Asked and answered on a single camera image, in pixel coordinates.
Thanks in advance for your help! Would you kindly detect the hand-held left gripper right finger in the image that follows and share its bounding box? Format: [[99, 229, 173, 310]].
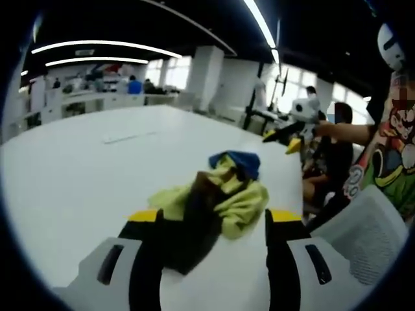
[[264, 209, 367, 311]]

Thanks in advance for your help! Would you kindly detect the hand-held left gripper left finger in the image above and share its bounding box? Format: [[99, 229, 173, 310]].
[[53, 209, 165, 311]]

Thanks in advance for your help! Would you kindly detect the white shelf counter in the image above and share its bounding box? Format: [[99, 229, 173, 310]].
[[41, 89, 147, 121]]

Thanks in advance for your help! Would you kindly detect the yellow-green blue garment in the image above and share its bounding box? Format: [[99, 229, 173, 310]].
[[147, 149, 270, 276]]

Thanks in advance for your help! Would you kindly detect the straight ceiling light strip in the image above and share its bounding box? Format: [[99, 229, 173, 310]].
[[243, 0, 280, 65]]

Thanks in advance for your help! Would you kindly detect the white mesh chair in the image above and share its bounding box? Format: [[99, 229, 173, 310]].
[[310, 186, 410, 286]]

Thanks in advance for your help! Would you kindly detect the white pillar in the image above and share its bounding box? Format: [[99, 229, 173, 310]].
[[191, 45, 225, 111]]

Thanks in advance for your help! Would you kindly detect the black and white stand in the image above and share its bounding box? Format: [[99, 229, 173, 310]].
[[244, 63, 290, 130]]

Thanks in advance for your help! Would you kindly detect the long ceiling light strip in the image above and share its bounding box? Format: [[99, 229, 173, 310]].
[[30, 40, 183, 60]]

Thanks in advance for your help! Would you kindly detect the white worn device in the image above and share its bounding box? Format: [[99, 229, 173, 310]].
[[377, 21, 407, 72]]

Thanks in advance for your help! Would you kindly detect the short ceiling light strip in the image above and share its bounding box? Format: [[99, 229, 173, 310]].
[[44, 56, 149, 68]]

